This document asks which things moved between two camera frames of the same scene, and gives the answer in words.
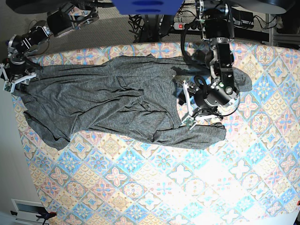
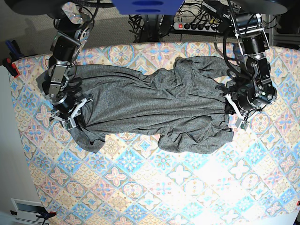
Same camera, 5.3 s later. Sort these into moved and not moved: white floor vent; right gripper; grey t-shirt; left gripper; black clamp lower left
Moved: grey t-shirt; left gripper; right gripper
Not moved: black clamp lower left; white floor vent
